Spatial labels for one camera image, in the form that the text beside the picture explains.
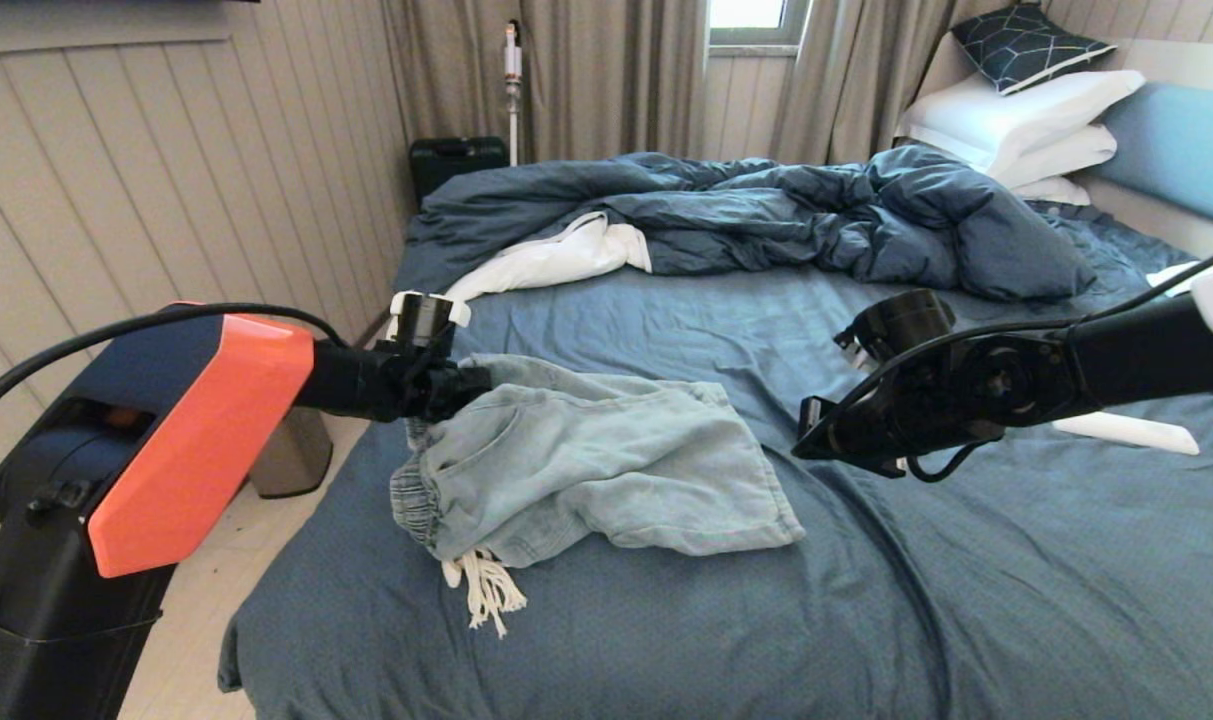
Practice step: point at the long white remote control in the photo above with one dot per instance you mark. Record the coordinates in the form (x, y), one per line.
(1136, 432)

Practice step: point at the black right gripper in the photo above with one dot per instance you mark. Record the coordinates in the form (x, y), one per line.
(916, 410)

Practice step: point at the large white pillow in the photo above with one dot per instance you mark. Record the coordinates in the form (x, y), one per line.
(1016, 115)

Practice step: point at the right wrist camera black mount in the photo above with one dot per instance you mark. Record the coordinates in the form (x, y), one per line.
(901, 320)

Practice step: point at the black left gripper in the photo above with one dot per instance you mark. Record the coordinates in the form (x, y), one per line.
(426, 385)

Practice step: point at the dark geometric patterned cushion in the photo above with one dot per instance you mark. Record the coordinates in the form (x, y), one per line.
(1026, 45)

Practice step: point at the wide beige curtain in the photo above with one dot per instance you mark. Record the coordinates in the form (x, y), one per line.
(586, 80)

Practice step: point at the flat white pillow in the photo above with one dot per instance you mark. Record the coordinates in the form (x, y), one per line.
(1061, 155)

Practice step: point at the orange and black left arm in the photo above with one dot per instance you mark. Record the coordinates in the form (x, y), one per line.
(166, 450)

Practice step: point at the white stick vacuum cleaner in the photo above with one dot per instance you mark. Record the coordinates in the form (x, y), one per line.
(512, 90)

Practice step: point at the light blue denim shorts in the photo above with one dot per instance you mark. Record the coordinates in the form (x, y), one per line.
(606, 460)

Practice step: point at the beige bed frame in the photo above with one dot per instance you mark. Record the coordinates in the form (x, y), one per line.
(1166, 215)

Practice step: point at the light blue padded headboard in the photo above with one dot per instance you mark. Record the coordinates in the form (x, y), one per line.
(1181, 150)

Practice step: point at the blue bed sheet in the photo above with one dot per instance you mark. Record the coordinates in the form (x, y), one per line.
(866, 620)

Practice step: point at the window with grey frame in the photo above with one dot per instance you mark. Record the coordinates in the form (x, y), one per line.
(751, 20)

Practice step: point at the black hard suitcase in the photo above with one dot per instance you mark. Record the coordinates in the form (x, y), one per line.
(456, 165)

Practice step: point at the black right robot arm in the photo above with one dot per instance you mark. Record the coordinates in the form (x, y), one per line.
(1116, 360)

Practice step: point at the left wrist camera white cap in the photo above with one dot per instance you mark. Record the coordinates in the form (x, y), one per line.
(426, 315)

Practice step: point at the dark blue white-lined duvet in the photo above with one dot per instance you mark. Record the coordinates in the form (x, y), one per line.
(766, 215)

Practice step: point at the brown trash bin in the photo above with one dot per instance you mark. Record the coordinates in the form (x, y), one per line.
(291, 455)

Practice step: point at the small white pillow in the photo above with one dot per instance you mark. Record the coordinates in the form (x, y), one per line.
(1051, 192)

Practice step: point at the narrow beige curtain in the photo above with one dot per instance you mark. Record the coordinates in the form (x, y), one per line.
(856, 80)

